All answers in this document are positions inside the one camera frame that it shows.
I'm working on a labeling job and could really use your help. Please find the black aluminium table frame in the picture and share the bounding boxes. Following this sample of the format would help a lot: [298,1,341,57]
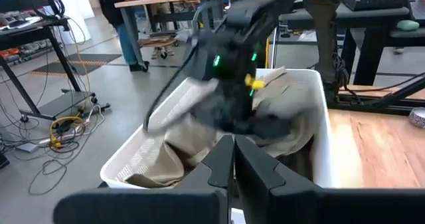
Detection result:
[328,72,425,116]

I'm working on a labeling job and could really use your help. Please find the beige garment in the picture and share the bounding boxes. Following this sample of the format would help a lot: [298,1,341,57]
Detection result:
[126,67,319,188]

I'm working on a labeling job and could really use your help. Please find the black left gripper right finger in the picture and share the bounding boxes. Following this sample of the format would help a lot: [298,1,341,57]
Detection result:
[234,136,425,224]

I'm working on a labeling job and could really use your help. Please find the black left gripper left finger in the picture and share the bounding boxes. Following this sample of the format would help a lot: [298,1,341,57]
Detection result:
[52,134,235,224]

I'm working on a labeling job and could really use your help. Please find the small yellow tag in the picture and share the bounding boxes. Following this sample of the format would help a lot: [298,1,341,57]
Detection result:
[244,73,266,91]

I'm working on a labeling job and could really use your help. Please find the black cable bundle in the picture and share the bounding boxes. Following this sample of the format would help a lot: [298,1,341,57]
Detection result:
[31,0,67,22]

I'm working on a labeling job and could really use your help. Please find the black rolling desk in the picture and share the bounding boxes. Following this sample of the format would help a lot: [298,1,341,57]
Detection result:
[0,16,112,122]

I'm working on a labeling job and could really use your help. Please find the pale green oval object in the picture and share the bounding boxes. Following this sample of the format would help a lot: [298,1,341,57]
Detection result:
[396,19,421,32]

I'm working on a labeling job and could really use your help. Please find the yellow floor cable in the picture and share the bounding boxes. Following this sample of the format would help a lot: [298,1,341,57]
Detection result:
[48,115,88,149]

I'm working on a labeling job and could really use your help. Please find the black mat with orange stripes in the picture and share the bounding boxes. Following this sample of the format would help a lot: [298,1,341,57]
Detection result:
[31,53,122,77]

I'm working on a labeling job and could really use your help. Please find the white plastic laundry basket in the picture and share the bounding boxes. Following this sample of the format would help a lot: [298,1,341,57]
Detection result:
[99,67,333,190]

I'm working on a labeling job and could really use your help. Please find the tangled black floor cables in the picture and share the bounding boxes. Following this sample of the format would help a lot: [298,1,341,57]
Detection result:
[0,94,100,197]

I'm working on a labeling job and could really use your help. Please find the black side table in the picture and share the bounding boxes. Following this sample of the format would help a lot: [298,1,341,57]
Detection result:
[277,1,425,87]

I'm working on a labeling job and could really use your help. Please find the small white round object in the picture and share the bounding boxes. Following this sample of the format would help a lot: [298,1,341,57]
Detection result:
[408,106,425,129]

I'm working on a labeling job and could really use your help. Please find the wooden wheeled dolly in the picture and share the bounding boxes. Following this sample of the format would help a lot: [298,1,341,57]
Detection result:
[139,31,180,59]

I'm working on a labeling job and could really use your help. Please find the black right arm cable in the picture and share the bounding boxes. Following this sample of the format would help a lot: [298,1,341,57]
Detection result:
[143,43,202,135]

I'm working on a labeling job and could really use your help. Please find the white floor cable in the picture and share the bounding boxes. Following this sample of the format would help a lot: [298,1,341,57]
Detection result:
[39,106,106,145]

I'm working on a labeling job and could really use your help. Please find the person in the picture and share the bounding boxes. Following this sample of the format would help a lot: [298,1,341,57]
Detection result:
[142,0,177,60]
[94,0,150,72]

